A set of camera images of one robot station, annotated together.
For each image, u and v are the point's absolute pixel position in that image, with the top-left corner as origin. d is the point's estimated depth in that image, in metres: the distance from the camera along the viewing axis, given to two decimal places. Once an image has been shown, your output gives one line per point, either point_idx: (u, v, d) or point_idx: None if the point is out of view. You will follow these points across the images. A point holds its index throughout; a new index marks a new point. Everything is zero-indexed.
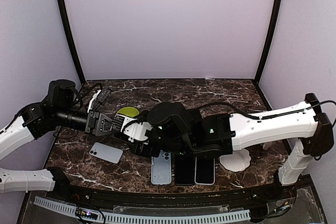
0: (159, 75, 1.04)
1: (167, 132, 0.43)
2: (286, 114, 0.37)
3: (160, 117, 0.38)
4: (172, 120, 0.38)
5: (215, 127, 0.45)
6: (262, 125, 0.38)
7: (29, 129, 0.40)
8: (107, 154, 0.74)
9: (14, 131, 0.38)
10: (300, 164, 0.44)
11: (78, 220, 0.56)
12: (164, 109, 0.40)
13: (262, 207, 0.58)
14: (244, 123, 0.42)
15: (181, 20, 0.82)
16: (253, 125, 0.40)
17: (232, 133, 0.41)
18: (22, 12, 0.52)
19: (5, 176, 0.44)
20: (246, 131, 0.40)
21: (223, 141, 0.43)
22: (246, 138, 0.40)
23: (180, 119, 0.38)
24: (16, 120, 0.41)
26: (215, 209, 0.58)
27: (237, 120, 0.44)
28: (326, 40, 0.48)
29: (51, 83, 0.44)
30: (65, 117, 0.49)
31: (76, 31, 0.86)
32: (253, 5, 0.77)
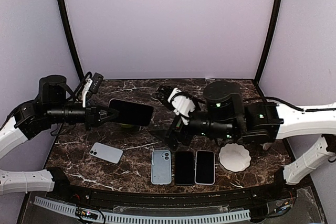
0: (159, 75, 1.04)
1: (217, 112, 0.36)
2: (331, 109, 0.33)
3: (219, 94, 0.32)
4: (230, 101, 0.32)
5: (264, 113, 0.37)
6: (307, 117, 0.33)
7: (21, 130, 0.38)
8: (107, 153, 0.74)
9: (7, 133, 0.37)
10: (316, 163, 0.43)
11: (78, 219, 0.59)
12: (221, 86, 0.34)
13: (262, 207, 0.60)
14: (286, 112, 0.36)
15: (181, 21, 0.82)
16: (298, 115, 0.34)
17: (279, 120, 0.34)
18: (22, 12, 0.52)
19: (4, 177, 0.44)
20: (290, 121, 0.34)
21: (273, 128, 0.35)
22: (287, 128, 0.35)
23: (239, 99, 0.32)
24: (9, 121, 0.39)
26: (215, 209, 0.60)
27: (279, 109, 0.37)
28: (327, 40, 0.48)
29: (41, 80, 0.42)
30: (61, 113, 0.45)
31: (76, 31, 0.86)
32: (254, 5, 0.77)
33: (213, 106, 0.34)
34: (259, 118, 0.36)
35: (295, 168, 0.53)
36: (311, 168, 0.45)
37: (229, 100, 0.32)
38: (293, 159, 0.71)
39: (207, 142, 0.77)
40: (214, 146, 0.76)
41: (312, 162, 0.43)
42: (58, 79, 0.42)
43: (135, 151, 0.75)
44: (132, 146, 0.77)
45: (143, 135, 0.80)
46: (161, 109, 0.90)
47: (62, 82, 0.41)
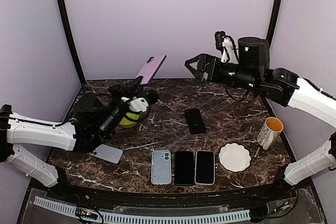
0: (159, 76, 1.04)
1: (244, 60, 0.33)
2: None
3: (247, 40, 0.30)
4: (258, 50, 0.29)
5: (285, 75, 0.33)
6: (322, 97, 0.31)
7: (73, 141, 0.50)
8: (107, 154, 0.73)
9: (63, 135, 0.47)
10: (321, 163, 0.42)
11: (78, 219, 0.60)
12: (253, 38, 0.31)
13: (262, 207, 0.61)
14: (307, 85, 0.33)
15: (181, 20, 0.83)
16: (314, 92, 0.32)
17: (296, 85, 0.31)
18: (21, 11, 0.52)
19: (19, 151, 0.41)
20: (305, 92, 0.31)
21: (289, 88, 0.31)
22: (299, 98, 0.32)
23: (265, 53, 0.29)
24: (66, 127, 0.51)
26: (216, 209, 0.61)
27: (302, 81, 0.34)
28: (326, 40, 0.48)
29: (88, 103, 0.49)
30: (111, 118, 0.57)
31: (76, 31, 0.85)
32: (254, 4, 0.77)
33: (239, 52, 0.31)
34: (278, 77, 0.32)
35: (296, 166, 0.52)
36: (313, 169, 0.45)
37: (255, 49, 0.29)
38: (293, 159, 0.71)
39: (207, 142, 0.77)
40: (214, 146, 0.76)
41: (313, 163, 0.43)
42: (86, 105, 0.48)
43: (135, 151, 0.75)
44: (132, 146, 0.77)
45: (143, 135, 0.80)
46: (161, 109, 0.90)
47: (91, 106, 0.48)
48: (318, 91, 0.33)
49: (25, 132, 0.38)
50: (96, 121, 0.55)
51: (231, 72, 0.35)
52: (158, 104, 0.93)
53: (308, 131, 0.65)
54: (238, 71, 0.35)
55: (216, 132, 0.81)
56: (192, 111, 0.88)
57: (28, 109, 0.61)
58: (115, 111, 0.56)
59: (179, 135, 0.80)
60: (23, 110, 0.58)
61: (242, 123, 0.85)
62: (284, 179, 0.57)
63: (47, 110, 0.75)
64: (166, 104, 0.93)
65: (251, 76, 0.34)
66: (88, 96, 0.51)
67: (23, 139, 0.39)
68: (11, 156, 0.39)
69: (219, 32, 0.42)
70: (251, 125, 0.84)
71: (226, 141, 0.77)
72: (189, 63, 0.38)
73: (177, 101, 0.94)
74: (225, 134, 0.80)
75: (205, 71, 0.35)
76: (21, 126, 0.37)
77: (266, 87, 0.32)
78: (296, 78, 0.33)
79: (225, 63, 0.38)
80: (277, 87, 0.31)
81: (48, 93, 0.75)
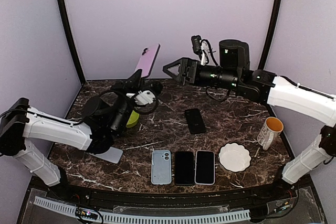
0: (159, 76, 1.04)
1: (225, 61, 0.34)
2: (322, 93, 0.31)
3: (228, 42, 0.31)
4: (237, 52, 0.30)
5: (262, 75, 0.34)
6: (298, 92, 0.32)
7: (87, 142, 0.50)
8: (107, 154, 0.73)
9: (81, 135, 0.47)
10: (310, 158, 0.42)
11: (78, 219, 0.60)
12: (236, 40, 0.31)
13: (262, 207, 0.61)
14: (284, 82, 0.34)
15: (181, 20, 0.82)
16: (291, 87, 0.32)
17: (272, 83, 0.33)
18: (21, 11, 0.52)
19: (29, 148, 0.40)
20: (282, 89, 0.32)
21: (264, 88, 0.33)
22: (276, 96, 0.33)
23: (245, 55, 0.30)
24: (84, 128, 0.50)
26: (216, 209, 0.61)
27: (279, 78, 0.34)
28: (326, 41, 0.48)
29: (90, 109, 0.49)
30: (121, 116, 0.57)
31: (76, 31, 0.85)
32: (254, 4, 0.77)
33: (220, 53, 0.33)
34: (255, 78, 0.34)
35: (292, 163, 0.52)
36: (306, 165, 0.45)
37: (234, 51, 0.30)
38: (292, 159, 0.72)
39: (207, 142, 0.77)
40: (214, 146, 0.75)
41: (306, 159, 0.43)
42: (93, 107, 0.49)
43: (135, 151, 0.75)
44: (132, 146, 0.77)
45: (143, 135, 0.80)
46: (162, 109, 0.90)
47: (96, 108, 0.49)
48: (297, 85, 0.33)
49: (44, 127, 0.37)
50: (107, 122, 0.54)
51: (212, 74, 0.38)
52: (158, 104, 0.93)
53: (308, 131, 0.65)
54: (219, 72, 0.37)
55: (216, 132, 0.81)
56: (192, 111, 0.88)
57: None
58: (124, 108, 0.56)
59: (179, 135, 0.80)
60: None
61: (242, 123, 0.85)
62: (282, 179, 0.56)
63: (47, 110, 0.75)
64: (166, 104, 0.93)
65: (232, 76, 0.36)
66: (95, 99, 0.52)
67: (39, 133, 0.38)
68: (22, 152, 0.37)
69: (196, 35, 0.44)
70: (251, 125, 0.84)
71: (226, 141, 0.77)
72: (167, 67, 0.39)
73: (177, 101, 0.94)
74: (225, 134, 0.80)
75: (186, 74, 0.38)
76: (40, 121, 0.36)
77: (242, 88, 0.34)
78: (273, 76, 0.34)
79: (206, 65, 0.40)
80: (253, 89, 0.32)
81: (48, 93, 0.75)
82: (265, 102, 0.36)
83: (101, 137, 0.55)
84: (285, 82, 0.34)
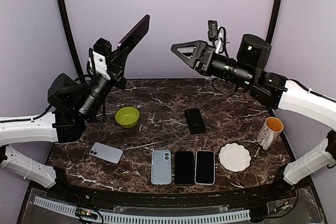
0: (159, 76, 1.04)
1: (244, 57, 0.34)
2: (333, 99, 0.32)
3: (254, 40, 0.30)
4: (261, 52, 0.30)
5: (274, 79, 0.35)
6: (310, 97, 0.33)
7: (56, 131, 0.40)
8: (107, 154, 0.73)
9: (42, 127, 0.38)
10: (316, 161, 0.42)
11: (78, 219, 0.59)
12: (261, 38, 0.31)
13: (262, 207, 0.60)
14: (296, 87, 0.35)
15: (181, 20, 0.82)
16: (303, 92, 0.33)
17: (284, 87, 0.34)
18: (21, 11, 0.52)
19: (12, 156, 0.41)
20: (293, 94, 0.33)
21: (276, 92, 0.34)
22: (287, 100, 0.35)
23: (267, 55, 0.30)
24: (49, 116, 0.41)
26: (216, 209, 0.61)
27: (292, 84, 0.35)
28: (326, 41, 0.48)
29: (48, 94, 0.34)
30: (92, 99, 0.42)
31: (76, 31, 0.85)
32: (254, 4, 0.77)
33: (243, 51, 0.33)
34: (268, 82, 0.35)
35: (295, 164, 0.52)
36: (310, 167, 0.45)
37: (259, 50, 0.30)
38: (293, 159, 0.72)
39: (207, 142, 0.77)
40: (214, 146, 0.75)
41: (311, 162, 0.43)
42: (58, 85, 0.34)
43: (135, 151, 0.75)
44: (132, 146, 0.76)
45: (143, 135, 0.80)
46: (161, 109, 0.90)
47: (62, 85, 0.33)
48: (308, 90, 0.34)
49: (6, 133, 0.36)
50: (73, 105, 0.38)
51: (226, 65, 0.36)
52: (158, 104, 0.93)
53: (308, 131, 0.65)
54: (234, 65, 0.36)
55: (216, 132, 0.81)
56: (192, 111, 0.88)
57: (28, 109, 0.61)
58: (95, 87, 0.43)
59: (179, 135, 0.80)
60: (22, 110, 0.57)
61: (242, 123, 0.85)
62: (283, 179, 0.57)
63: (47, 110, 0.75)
64: (166, 104, 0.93)
65: (247, 73, 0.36)
66: (60, 77, 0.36)
67: (10, 139, 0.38)
68: (5, 160, 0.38)
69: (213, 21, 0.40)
70: (251, 125, 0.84)
71: (226, 141, 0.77)
72: (175, 49, 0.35)
73: (177, 101, 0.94)
74: (225, 134, 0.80)
75: (201, 61, 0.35)
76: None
77: (255, 88, 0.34)
78: (284, 80, 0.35)
79: (220, 55, 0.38)
80: (267, 93, 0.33)
81: None
82: (275, 106, 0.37)
83: (71, 122, 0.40)
84: (297, 86, 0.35)
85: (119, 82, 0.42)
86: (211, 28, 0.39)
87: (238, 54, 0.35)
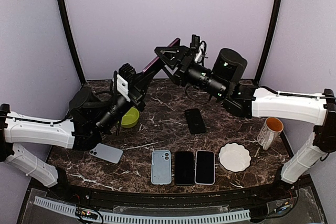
0: (159, 76, 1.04)
1: (219, 70, 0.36)
2: (305, 95, 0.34)
3: (231, 57, 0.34)
4: (235, 68, 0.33)
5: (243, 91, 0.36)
6: (282, 99, 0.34)
7: (73, 140, 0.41)
8: (107, 154, 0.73)
9: (61, 133, 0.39)
10: (306, 157, 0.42)
11: (78, 219, 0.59)
12: (237, 55, 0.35)
13: (262, 207, 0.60)
14: (266, 93, 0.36)
15: (181, 20, 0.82)
16: (272, 96, 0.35)
17: (253, 97, 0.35)
18: (21, 12, 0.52)
19: (19, 151, 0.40)
20: (263, 99, 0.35)
21: (245, 103, 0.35)
22: (263, 107, 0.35)
23: (242, 73, 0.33)
24: (66, 123, 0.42)
26: (215, 209, 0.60)
27: (261, 91, 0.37)
28: (326, 41, 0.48)
29: (70, 103, 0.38)
30: (108, 115, 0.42)
31: (76, 31, 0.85)
32: (254, 4, 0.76)
33: (220, 66, 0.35)
34: (238, 95, 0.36)
35: (290, 163, 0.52)
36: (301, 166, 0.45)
37: (234, 67, 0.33)
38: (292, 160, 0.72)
39: (207, 142, 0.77)
40: (214, 146, 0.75)
41: (302, 158, 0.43)
42: (81, 100, 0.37)
43: (135, 151, 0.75)
44: (132, 146, 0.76)
45: (143, 135, 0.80)
46: (162, 109, 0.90)
47: (85, 100, 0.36)
48: (277, 93, 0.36)
49: (20, 132, 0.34)
50: (92, 118, 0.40)
51: (202, 74, 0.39)
52: (158, 104, 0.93)
53: (307, 131, 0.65)
54: (209, 76, 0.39)
55: (216, 132, 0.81)
56: (192, 111, 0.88)
57: (28, 109, 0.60)
58: (113, 105, 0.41)
59: (179, 135, 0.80)
60: (22, 111, 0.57)
61: (242, 123, 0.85)
62: (282, 179, 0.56)
63: (47, 110, 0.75)
64: (166, 104, 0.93)
65: (221, 85, 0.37)
66: (84, 90, 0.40)
67: (20, 138, 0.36)
68: (11, 156, 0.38)
69: (197, 36, 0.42)
70: (251, 125, 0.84)
71: (226, 141, 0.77)
72: (160, 51, 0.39)
73: (177, 101, 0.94)
74: (225, 134, 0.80)
75: (182, 63, 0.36)
76: (18, 125, 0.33)
77: (227, 102, 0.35)
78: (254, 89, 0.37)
79: (197, 64, 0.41)
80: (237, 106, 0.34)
81: (48, 93, 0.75)
82: (250, 115, 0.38)
83: (88, 134, 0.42)
84: (267, 92, 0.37)
85: (138, 105, 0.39)
86: (193, 41, 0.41)
87: (214, 66, 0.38)
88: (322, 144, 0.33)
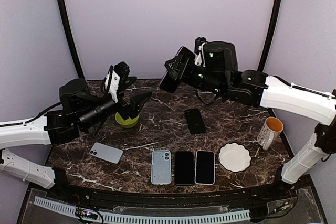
0: (159, 76, 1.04)
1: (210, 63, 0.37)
2: (317, 93, 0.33)
3: (216, 47, 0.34)
4: (223, 55, 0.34)
5: (254, 77, 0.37)
6: (293, 93, 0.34)
7: (48, 134, 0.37)
8: (107, 154, 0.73)
9: (34, 131, 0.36)
10: (307, 158, 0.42)
11: (78, 219, 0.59)
12: (220, 43, 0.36)
13: (262, 207, 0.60)
14: (279, 84, 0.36)
15: (181, 20, 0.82)
16: (285, 88, 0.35)
17: (264, 85, 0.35)
18: (21, 12, 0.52)
19: (9, 159, 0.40)
20: (274, 90, 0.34)
21: (256, 90, 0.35)
22: (272, 97, 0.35)
23: (228, 57, 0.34)
24: (40, 118, 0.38)
26: (216, 208, 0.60)
27: (273, 81, 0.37)
28: (326, 41, 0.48)
29: (60, 88, 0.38)
30: (94, 113, 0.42)
31: (76, 31, 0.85)
32: (254, 4, 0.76)
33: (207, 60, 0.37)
34: (246, 81, 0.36)
35: (290, 163, 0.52)
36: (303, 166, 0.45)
37: (221, 53, 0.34)
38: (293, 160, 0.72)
39: (207, 142, 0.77)
40: (214, 146, 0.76)
41: (303, 159, 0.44)
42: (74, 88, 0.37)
43: (135, 151, 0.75)
44: (132, 147, 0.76)
45: (143, 135, 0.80)
46: (161, 109, 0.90)
47: (80, 90, 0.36)
48: (291, 85, 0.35)
49: None
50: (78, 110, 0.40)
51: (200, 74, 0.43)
52: (158, 104, 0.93)
53: (308, 131, 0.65)
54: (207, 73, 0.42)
55: (216, 132, 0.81)
56: (192, 111, 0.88)
57: (28, 109, 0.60)
58: (101, 104, 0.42)
59: (179, 135, 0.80)
60: (23, 111, 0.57)
61: (242, 123, 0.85)
62: (282, 180, 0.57)
63: None
64: (166, 104, 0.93)
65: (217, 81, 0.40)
66: (82, 80, 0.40)
67: (3, 142, 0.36)
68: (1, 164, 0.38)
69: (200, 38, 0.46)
70: (251, 125, 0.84)
71: (226, 141, 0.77)
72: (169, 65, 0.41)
73: (177, 101, 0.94)
74: (225, 134, 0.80)
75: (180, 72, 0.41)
76: None
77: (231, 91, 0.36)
78: (264, 77, 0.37)
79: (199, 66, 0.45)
80: (245, 92, 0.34)
81: (48, 93, 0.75)
82: (258, 104, 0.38)
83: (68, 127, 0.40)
84: (279, 83, 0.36)
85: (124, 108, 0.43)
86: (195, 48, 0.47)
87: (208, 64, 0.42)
88: (327, 144, 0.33)
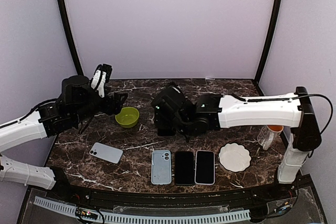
0: (159, 76, 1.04)
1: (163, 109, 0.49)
2: (274, 99, 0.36)
3: (157, 98, 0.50)
4: (163, 103, 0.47)
5: (208, 103, 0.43)
6: (248, 106, 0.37)
7: (43, 126, 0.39)
8: (107, 154, 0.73)
9: (29, 126, 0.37)
10: (293, 159, 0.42)
11: (78, 219, 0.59)
12: (162, 94, 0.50)
13: (262, 207, 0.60)
14: (233, 103, 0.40)
15: (181, 20, 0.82)
16: (240, 105, 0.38)
17: (219, 109, 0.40)
18: (21, 12, 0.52)
19: (8, 164, 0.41)
20: (229, 111, 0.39)
21: (211, 115, 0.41)
22: (232, 117, 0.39)
23: (166, 105, 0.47)
24: (32, 114, 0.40)
26: (215, 209, 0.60)
27: (228, 101, 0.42)
28: (326, 41, 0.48)
29: (64, 81, 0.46)
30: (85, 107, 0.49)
31: (75, 31, 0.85)
32: (254, 4, 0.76)
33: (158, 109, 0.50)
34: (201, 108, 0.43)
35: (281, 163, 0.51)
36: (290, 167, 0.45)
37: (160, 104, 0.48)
38: None
39: (207, 142, 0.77)
40: (214, 147, 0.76)
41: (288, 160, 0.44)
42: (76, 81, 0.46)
43: (135, 151, 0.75)
44: (132, 147, 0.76)
45: (143, 135, 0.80)
46: None
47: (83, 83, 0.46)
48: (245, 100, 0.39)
49: None
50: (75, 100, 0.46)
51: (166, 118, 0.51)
52: None
53: None
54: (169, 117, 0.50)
55: (216, 132, 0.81)
56: None
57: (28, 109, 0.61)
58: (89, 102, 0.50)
59: (179, 135, 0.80)
60: (23, 110, 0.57)
61: None
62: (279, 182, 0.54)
63: None
64: None
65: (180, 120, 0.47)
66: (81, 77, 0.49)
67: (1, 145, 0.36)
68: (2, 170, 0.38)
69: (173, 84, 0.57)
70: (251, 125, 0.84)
71: (226, 141, 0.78)
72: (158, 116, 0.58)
73: None
74: (225, 135, 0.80)
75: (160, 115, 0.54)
76: None
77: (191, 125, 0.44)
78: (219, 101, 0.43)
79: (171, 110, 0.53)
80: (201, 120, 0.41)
81: (49, 92, 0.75)
82: (220, 126, 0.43)
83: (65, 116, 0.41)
84: (234, 102, 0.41)
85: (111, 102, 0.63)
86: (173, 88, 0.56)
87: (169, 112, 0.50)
88: None
